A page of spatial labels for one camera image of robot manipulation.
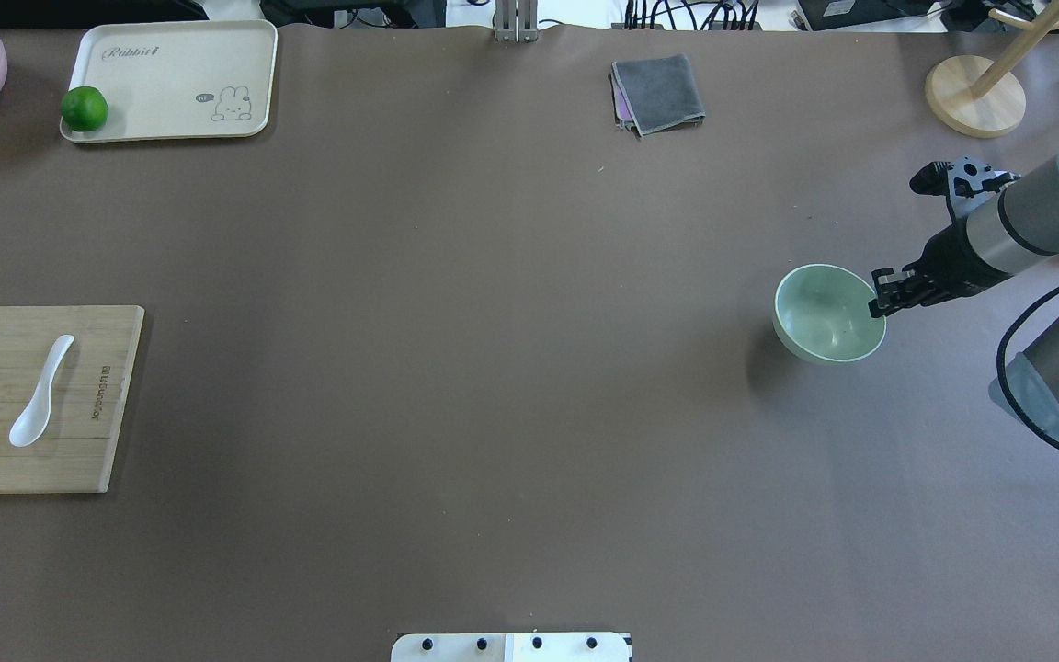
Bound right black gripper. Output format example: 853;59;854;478
867;221;999;319

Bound green bowl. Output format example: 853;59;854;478
770;264;887;365

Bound white ceramic spoon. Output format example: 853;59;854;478
8;335;75;448

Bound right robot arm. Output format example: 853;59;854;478
867;151;1059;451

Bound wooden mug tree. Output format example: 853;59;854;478
925;1;1059;139

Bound grey folded cloth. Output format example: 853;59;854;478
609;53;706;137

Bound cream rabbit tray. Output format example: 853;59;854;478
60;18;279;143

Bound green lime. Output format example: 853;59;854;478
60;86;109;131

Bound bamboo cutting board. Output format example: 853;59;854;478
0;305;144;494

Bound aluminium frame post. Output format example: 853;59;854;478
493;0;539;42

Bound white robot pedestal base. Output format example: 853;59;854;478
390;630;633;661

